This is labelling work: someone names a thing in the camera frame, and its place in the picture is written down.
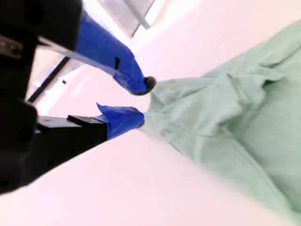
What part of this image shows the green t-shirt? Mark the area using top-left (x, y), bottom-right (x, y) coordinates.
top-left (142, 20), bottom-right (301, 226)

